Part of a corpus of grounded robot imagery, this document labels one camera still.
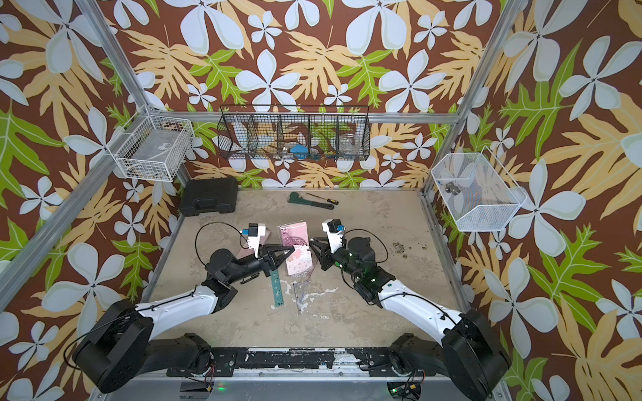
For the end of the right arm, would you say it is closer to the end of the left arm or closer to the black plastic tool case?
the end of the left arm

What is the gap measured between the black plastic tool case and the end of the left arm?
49 cm

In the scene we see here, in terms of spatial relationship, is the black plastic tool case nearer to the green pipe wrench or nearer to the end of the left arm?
the green pipe wrench

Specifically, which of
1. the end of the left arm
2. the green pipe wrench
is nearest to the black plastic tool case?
the green pipe wrench

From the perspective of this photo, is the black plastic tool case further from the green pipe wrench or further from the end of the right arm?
the end of the right arm

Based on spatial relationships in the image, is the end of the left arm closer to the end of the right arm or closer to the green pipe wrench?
the end of the right arm

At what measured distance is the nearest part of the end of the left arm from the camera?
0.62m

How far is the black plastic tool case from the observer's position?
1.10m
